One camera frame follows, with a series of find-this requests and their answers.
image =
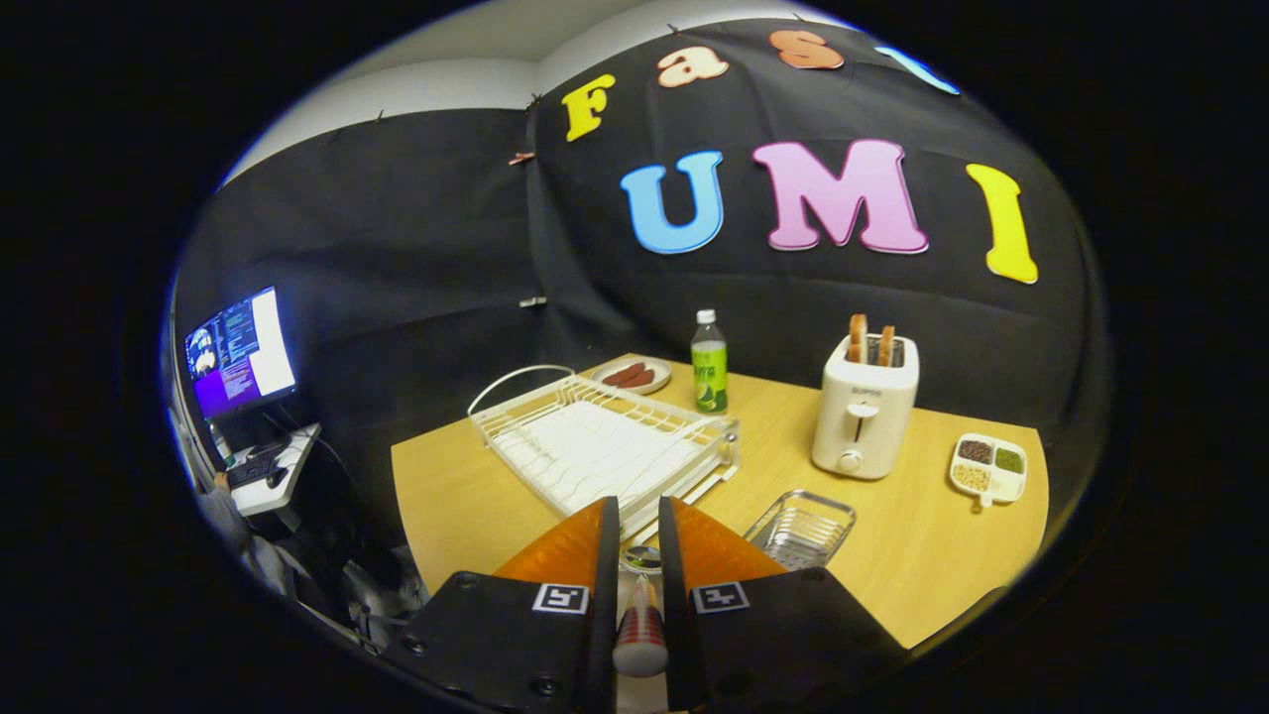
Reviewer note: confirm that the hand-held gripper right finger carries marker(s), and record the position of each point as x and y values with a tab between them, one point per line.
773	635

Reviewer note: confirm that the green label drink bottle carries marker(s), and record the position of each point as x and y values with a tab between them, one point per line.
709	372

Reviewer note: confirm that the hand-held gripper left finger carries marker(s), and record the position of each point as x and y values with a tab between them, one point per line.
506	635

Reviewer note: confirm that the white divided grain dish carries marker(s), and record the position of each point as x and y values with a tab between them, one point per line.
991	471

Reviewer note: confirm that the brown sausage piece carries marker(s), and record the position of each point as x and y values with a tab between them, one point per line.
639	380
623	375

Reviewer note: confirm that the computer monitor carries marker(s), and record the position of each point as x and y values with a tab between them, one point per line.
243	352

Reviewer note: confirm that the white side desk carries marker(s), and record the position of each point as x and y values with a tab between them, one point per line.
292	466

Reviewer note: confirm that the white toaster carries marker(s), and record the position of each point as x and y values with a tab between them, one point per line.
863	426

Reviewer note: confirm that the black keyboard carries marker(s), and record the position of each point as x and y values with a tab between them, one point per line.
253	469

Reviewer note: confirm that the black backdrop cloth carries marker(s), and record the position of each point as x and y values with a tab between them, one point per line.
426	258

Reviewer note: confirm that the small plate with sausages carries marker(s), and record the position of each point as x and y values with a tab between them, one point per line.
659	367

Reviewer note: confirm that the toasted bread slice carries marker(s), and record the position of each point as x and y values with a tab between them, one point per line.
885	347
858	339

